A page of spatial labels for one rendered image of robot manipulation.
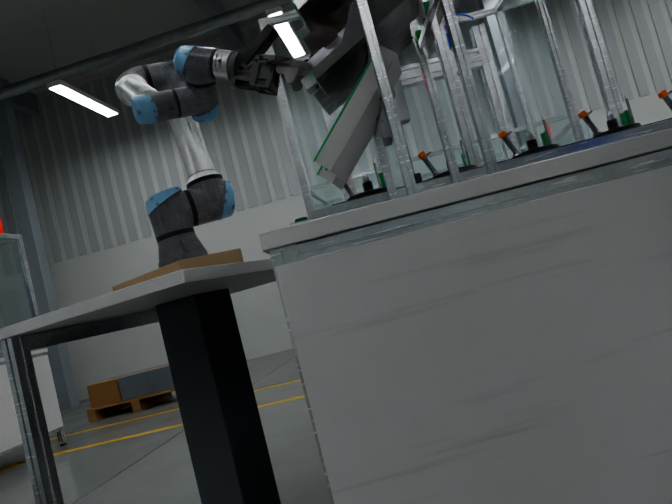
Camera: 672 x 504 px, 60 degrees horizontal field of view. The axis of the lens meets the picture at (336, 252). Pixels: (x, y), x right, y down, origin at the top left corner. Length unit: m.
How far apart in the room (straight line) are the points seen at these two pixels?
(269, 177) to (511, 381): 9.31
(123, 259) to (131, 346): 1.54
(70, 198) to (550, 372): 10.96
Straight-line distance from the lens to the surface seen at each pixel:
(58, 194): 11.77
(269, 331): 10.11
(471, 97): 1.27
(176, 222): 1.81
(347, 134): 1.27
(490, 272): 1.00
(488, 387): 1.01
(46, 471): 1.78
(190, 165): 1.90
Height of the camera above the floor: 0.73
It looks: 4 degrees up
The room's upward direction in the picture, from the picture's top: 14 degrees counter-clockwise
